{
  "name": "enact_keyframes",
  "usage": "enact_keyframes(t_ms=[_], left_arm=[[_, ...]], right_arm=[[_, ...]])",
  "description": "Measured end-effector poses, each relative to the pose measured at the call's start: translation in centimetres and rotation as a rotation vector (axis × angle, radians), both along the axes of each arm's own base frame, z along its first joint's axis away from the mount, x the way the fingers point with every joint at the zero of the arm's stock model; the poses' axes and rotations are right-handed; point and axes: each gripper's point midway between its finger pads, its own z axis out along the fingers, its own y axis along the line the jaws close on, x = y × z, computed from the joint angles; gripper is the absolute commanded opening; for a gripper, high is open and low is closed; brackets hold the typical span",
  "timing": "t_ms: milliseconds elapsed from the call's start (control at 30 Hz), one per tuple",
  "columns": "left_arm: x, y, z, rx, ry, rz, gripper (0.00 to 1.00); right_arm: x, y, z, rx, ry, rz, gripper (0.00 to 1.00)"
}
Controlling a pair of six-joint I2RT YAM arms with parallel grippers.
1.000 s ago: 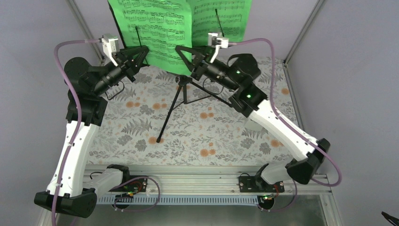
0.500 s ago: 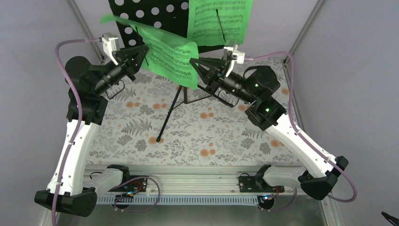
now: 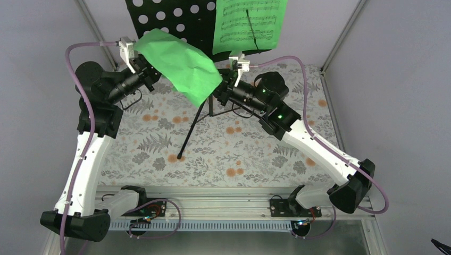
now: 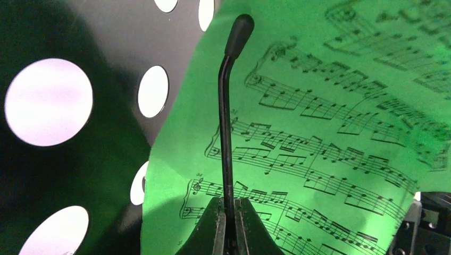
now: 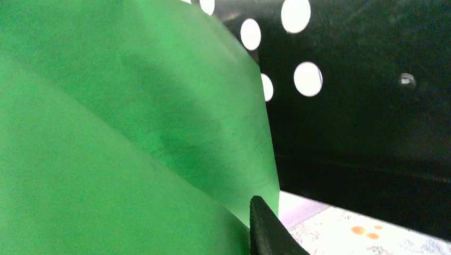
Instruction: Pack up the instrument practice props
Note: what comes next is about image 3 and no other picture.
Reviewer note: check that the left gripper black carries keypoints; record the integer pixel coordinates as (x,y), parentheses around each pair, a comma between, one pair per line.
(145,70)

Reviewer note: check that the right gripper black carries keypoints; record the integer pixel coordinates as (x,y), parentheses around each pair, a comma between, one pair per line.
(228,78)

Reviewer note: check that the black perforated music stand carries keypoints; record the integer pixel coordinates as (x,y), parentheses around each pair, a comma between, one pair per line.
(199,32)

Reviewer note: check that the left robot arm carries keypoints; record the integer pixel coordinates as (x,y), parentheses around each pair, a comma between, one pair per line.
(77,214)

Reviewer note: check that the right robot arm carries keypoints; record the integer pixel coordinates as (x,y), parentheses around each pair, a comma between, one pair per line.
(349,175)

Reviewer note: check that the floral patterned table mat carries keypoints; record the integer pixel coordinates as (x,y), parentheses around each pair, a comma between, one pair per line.
(163,140)

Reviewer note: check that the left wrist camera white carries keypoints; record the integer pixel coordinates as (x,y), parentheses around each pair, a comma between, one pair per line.
(127,52)

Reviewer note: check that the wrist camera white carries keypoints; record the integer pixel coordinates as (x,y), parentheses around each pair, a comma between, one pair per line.
(238,65)
(127,52)

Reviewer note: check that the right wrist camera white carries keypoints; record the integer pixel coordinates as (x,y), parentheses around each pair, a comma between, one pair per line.
(238,65)

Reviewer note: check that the aluminium rail frame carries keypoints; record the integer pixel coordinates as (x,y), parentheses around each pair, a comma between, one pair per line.
(235,221)

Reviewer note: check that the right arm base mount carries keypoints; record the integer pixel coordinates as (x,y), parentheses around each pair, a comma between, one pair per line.
(304,217)

